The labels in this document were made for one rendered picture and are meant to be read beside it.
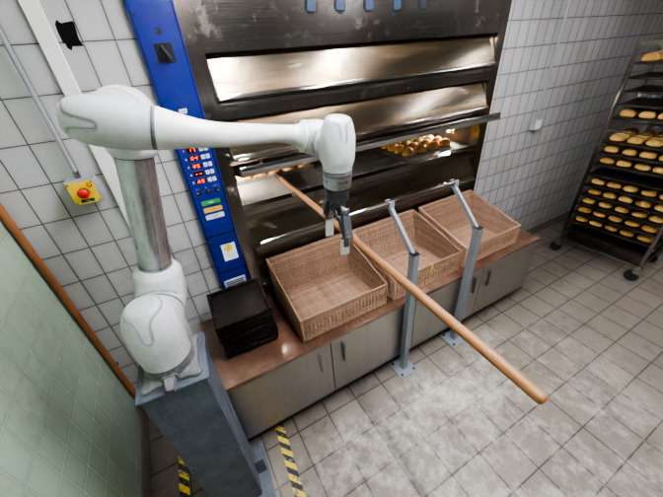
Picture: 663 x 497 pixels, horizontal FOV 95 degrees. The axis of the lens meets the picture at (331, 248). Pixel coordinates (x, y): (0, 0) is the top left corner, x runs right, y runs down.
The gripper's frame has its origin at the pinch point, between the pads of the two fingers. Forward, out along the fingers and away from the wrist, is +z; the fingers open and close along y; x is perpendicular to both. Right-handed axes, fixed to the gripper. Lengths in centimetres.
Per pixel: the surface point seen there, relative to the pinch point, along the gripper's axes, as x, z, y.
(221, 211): -34, 11, -67
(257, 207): -16, 15, -72
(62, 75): -77, -50, -66
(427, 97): 100, -33, -87
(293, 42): 12, -60, -77
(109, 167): -74, -17, -65
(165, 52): -42, -57, -65
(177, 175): -50, -9, -69
